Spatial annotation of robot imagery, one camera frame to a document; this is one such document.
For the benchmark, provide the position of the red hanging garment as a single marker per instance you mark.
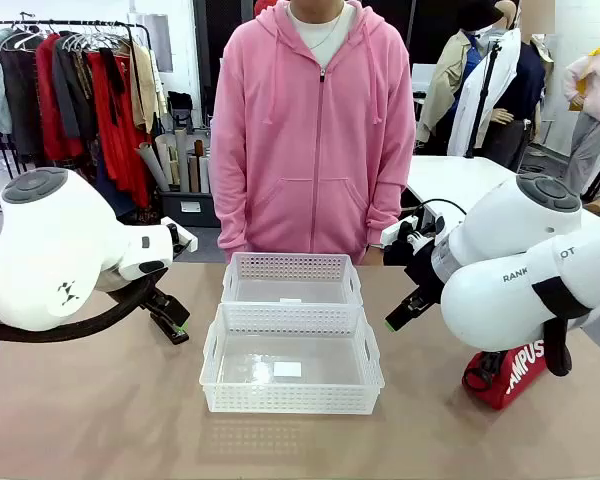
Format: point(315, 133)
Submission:
point(47, 100)

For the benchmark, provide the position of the grey jacket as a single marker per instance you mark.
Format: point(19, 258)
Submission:
point(70, 90)

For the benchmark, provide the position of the grey storage bin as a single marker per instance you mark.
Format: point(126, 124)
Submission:
point(185, 210)

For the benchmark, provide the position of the beige shirt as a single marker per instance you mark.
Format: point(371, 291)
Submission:
point(142, 85)

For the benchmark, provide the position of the red zip pouch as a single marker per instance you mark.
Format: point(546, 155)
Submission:
point(517, 375)

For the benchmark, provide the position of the pink sleeved right forearm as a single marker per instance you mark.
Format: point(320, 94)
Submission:
point(227, 210)

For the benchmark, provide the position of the tall grey cardboard tube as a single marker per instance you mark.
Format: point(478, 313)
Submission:
point(182, 160)

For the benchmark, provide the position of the black scarf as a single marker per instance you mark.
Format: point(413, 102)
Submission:
point(112, 80)

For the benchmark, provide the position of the grey paper roll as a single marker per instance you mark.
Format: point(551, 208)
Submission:
point(152, 165)

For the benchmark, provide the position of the white paper roll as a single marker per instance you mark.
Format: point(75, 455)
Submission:
point(205, 175)

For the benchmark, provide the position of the blue denim garment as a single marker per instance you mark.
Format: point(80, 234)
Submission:
point(112, 185)

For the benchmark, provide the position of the dark grey coat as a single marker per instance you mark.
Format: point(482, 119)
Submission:
point(20, 100)

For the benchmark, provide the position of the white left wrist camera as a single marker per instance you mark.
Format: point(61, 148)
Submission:
point(185, 240)

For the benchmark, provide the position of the person's left hand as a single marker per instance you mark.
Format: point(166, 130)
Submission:
point(374, 255)

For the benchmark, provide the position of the cream paper roll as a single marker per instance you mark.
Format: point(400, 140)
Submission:
point(167, 160)

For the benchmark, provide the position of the white basket with bottom sticker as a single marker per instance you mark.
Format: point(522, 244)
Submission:
point(290, 400)

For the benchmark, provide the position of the white coat mannequin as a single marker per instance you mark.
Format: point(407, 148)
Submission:
point(485, 95)

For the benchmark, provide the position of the white background table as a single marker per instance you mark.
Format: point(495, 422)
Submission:
point(455, 175)

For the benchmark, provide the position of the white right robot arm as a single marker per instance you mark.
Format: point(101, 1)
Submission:
point(505, 225)

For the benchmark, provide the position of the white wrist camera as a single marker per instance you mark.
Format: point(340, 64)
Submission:
point(397, 231)
point(185, 240)

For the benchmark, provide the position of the pink sleeved left forearm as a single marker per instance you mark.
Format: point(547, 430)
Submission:
point(390, 200)

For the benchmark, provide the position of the brown cardboard tube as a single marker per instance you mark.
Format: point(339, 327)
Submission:
point(194, 175)

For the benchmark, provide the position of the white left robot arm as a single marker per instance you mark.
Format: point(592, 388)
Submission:
point(55, 240)

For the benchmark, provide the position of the black metal clothes rack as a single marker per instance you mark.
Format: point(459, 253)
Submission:
point(80, 22)

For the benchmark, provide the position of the white perforated plastic basket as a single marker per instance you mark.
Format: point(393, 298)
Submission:
point(290, 267)

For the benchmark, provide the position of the person in pink hoodie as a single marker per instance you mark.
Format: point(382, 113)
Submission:
point(310, 150)

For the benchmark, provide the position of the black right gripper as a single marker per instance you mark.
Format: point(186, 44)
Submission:
point(427, 265)

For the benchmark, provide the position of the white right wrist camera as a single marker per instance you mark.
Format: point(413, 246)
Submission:
point(397, 231)

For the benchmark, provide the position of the long red dress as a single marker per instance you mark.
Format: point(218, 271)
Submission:
point(125, 140)

